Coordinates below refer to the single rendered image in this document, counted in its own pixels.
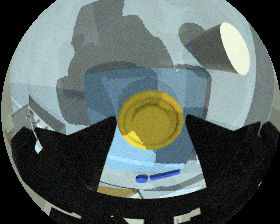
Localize grey dish rack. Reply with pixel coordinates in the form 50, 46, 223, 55
11, 101, 66, 134

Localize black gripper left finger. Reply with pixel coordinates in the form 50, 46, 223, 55
34, 116, 117, 192

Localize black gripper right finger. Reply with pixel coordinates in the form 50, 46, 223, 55
185, 114, 261, 187

